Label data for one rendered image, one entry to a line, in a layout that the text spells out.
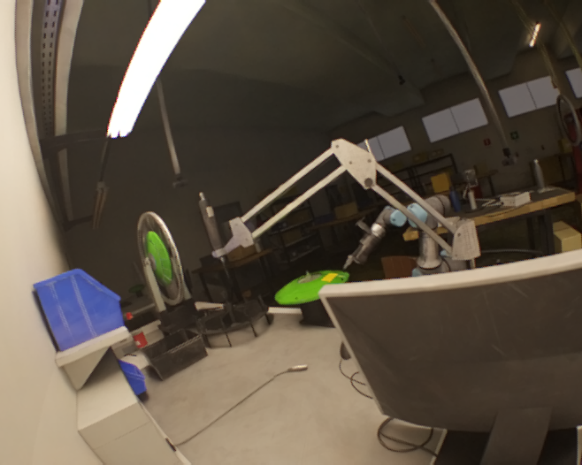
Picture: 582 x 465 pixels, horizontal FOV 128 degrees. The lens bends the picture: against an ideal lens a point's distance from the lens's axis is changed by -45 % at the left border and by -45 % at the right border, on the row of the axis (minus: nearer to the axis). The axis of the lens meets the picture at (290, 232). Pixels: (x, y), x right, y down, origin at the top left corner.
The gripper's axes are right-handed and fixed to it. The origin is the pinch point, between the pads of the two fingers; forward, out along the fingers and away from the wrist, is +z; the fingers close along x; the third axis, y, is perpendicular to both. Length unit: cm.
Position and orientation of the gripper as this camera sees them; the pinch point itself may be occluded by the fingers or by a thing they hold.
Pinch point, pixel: (342, 269)
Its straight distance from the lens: 107.8
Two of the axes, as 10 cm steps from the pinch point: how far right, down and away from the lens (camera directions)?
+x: -0.6, -0.4, 10.0
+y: 8.0, 6.0, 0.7
